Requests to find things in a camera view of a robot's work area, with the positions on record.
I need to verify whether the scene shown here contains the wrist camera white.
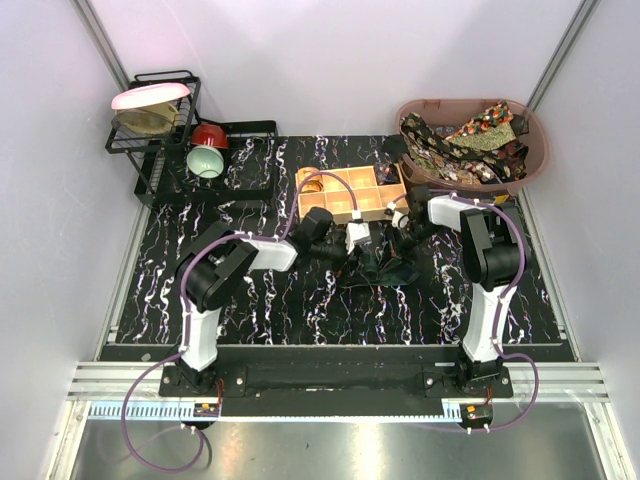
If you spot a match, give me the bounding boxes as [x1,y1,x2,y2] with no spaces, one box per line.
[346,220,371,253]
[385,202,409,230]

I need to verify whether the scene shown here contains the pile of patterned ties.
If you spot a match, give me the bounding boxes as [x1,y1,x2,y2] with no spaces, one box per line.
[400,100,529,186]

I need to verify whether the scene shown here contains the beige plate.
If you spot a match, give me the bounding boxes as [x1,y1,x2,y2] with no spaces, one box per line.
[111,102,179,135]

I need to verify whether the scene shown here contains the rolled orange tie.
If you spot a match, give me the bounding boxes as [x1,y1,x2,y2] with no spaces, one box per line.
[297,167,324,194]

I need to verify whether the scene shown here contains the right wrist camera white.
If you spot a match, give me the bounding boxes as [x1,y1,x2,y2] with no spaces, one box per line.
[385,202,409,230]

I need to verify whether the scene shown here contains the purple cable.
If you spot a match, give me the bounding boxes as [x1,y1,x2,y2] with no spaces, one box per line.
[121,171,362,474]
[387,192,541,432]

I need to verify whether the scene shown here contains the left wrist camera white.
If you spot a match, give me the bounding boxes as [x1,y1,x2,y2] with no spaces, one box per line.
[346,220,371,253]

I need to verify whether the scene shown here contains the brown plastic basket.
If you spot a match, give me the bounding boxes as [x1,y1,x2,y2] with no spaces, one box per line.
[396,99,549,197]

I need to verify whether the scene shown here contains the aluminium rail frame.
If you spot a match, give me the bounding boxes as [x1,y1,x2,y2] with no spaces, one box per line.
[67,362,609,423]

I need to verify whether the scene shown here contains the wooden compartment box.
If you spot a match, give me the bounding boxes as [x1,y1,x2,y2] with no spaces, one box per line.
[297,165,409,225]

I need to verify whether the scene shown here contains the rolled dark patterned tie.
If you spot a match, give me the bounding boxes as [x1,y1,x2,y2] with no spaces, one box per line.
[374,163,400,186]

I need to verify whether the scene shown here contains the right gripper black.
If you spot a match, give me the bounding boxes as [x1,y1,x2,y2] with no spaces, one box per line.
[377,222,442,277]

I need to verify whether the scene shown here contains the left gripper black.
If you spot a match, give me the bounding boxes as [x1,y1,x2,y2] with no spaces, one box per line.
[311,236,369,288]

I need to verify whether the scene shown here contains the black wire dish rack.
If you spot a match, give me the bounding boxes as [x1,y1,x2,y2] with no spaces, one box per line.
[105,70,279,209]

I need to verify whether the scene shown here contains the red bowl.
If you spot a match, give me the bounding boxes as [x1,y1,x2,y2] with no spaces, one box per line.
[191,123,229,149]

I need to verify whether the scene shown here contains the pink plate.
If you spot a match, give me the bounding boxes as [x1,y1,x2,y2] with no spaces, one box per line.
[111,82,190,111]

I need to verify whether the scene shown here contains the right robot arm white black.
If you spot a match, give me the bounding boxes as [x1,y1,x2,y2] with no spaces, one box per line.
[399,185,530,397]

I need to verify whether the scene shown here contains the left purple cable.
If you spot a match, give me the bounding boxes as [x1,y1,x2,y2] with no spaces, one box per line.
[121,171,362,474]

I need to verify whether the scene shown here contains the black marble pattern mat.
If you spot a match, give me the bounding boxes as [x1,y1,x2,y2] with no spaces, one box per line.
[97,134,581,364]

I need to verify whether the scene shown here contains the dark green fern tie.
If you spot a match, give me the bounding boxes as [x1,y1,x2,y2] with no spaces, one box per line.
[342,255,420,288]

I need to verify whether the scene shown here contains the light green bowl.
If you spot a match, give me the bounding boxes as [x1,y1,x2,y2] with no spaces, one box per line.
[186,145,224,179]

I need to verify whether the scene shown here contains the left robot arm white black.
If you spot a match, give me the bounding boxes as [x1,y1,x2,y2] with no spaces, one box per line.
[175,207,348,396]

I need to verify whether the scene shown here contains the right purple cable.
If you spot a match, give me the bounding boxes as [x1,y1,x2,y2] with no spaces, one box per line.
[387,192,541,432]

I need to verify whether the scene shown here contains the blue yellow small box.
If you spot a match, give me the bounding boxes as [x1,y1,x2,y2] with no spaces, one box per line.
[493,195,511,205]

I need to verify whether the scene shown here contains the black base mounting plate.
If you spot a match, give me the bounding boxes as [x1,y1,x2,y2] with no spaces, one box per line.
[159,345,513,399]

